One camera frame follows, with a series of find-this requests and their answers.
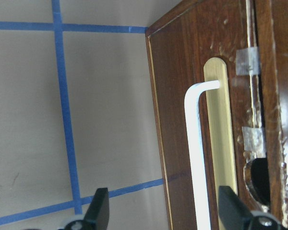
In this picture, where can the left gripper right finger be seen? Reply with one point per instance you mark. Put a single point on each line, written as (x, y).
(232, 212)

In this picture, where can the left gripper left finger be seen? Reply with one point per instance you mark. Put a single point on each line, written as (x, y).
(97, 215)

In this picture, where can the white drawer handle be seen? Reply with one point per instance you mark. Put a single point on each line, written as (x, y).
(196, 153)

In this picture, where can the dark wooden drawer cabinet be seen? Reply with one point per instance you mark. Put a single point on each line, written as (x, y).
(266, 145)

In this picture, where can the wooden drawer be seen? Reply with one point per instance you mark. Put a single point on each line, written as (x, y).
(178, 46)

